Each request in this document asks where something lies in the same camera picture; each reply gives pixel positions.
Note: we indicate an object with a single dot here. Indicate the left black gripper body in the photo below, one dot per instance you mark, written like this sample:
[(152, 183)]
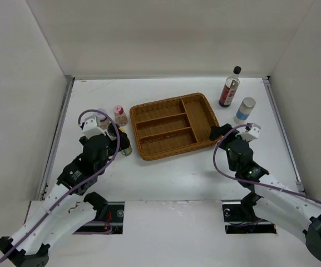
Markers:
[(112, 147)]

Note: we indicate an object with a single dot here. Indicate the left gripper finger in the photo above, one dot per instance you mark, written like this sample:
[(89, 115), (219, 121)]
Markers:
[(124, 141), (112, 131)]

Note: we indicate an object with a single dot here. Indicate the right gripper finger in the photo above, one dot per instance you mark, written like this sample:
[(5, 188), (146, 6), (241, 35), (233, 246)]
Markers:
[(225, 128), (216, 132)]

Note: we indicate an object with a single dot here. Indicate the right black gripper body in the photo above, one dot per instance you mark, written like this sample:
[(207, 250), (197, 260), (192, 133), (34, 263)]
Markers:
[(230, 161)]

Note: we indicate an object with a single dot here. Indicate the red-label lid glass jar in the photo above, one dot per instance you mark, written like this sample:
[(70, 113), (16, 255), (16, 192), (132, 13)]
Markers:
[(104, 121)]

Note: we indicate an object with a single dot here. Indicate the green-label yellow-cap sauce bottle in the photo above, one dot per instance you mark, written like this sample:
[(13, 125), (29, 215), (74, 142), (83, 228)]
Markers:
[(127, 151)]

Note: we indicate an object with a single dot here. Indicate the pink-lid spice shaker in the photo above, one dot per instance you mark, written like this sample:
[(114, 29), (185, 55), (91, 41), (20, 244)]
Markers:
[(120, 115)]

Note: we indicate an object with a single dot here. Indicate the white blue-label cylindrical container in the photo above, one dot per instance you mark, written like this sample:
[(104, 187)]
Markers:
[(244, 110)]

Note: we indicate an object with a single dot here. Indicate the dark soy sauce bottle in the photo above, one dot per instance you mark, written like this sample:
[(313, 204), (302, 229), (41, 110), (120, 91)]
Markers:
[(230, 87)]

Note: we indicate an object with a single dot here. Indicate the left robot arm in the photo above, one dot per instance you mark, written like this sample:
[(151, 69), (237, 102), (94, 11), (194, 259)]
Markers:
[(69, 205)]

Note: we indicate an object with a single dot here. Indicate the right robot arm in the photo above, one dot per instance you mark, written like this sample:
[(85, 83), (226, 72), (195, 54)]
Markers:
[(268, 199)]

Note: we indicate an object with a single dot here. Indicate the brown wicker divided basket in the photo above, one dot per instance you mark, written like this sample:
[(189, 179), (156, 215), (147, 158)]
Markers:
[(172, 126)]

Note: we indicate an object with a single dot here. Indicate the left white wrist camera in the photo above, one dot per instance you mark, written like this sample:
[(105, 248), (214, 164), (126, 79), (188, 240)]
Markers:
[(91, 127)]

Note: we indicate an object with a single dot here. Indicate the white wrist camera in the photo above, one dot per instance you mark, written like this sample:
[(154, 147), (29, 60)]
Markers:
[(91, 127), (251, 133)]

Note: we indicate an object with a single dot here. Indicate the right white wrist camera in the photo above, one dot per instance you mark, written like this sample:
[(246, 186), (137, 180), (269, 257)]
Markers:
[(251, 133)]

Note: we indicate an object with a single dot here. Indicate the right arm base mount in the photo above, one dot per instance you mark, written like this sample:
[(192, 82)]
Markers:
[(238, 220)]

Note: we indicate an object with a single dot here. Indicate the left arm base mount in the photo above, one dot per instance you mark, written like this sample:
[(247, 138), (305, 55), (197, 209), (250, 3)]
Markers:
[(110, 221)]

